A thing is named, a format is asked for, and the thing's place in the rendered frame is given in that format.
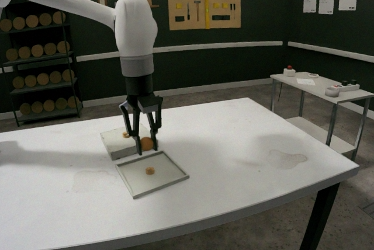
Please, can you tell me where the brown ball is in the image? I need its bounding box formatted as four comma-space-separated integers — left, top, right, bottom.
140, 137, 154, 151

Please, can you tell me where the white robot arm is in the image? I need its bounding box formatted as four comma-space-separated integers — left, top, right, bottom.
28, 0, 162, 114

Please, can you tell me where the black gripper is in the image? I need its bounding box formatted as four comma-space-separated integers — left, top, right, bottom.
119, 74, 162, 156

